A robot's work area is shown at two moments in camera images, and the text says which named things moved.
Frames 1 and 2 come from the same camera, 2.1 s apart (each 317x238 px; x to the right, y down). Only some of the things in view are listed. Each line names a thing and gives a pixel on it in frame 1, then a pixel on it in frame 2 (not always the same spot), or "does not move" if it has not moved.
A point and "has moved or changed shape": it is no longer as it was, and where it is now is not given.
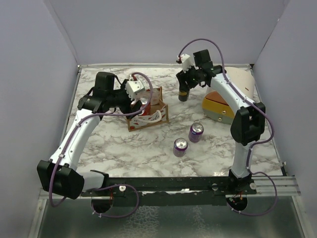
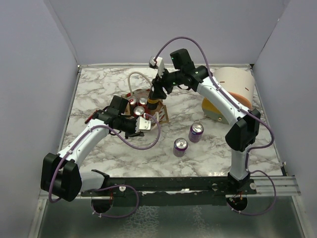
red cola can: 147,110 has moved or changed shape
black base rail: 170,191 does not move
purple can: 180,147 does not move
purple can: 195,132 does not move
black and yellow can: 183,95 -> 152,103
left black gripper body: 122,99 -> 127,125
